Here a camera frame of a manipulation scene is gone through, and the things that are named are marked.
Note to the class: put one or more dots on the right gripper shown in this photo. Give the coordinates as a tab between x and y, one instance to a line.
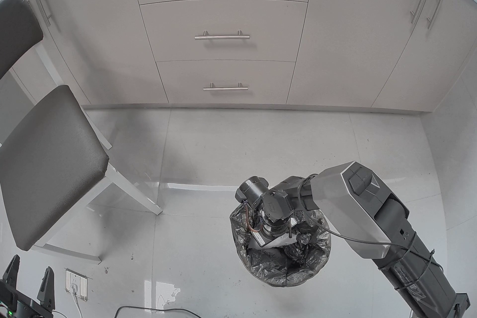
272	229

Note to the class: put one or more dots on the white paper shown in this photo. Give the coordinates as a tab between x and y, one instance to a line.
285	240

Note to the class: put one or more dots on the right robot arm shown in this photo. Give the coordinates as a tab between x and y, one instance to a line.
343	197

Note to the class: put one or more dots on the beige cabinet with drawers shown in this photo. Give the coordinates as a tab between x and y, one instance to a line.
231	11

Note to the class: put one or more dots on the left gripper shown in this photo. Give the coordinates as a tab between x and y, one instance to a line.
22	309

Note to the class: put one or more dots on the dark grey white-legged chair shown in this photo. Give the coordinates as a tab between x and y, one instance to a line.
48	160

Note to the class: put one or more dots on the black plastic bag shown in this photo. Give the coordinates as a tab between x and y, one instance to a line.
275	268

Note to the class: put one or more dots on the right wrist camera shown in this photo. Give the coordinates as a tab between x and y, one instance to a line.
275	206

